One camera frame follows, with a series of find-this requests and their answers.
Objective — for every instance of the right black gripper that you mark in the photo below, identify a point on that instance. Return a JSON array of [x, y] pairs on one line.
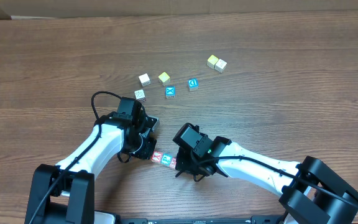
[[183, 163]]

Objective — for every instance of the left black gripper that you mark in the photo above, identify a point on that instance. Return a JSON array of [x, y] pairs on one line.
[[146, 146]]

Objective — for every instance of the red M block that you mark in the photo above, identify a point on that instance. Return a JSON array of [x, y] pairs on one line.
[[173, 163]]

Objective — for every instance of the blue P block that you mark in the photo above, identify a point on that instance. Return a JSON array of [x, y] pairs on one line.
[[166, 160]]

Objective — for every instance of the red Y block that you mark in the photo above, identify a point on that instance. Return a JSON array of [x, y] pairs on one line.
[[156, 157]]

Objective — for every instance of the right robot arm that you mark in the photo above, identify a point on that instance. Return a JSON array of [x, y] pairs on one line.
[[309, 191]]

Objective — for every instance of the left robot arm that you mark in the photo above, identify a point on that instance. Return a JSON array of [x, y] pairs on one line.
[[64, 193]]

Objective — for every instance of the white patterned block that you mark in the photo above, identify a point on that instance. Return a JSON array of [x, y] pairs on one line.
[[140, 95]]

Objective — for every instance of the blue X block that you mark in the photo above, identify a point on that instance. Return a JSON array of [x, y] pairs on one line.
[[170, 92]]

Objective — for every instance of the white block upper left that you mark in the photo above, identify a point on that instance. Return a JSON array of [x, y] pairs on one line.
[[144, 79]]

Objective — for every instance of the yellow block centre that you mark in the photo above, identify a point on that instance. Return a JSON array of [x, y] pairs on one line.
[[164, 78]]

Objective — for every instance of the yellow block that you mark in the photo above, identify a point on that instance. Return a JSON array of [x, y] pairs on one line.
[[211, 61], [164, 78]]

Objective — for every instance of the blue Q block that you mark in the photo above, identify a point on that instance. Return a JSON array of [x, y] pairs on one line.
[[193, 84]]

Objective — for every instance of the white block far right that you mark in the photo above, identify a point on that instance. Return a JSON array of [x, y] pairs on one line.
[[220, 65]]

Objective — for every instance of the yellow block far right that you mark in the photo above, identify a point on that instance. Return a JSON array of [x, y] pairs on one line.
[[211, 61]]

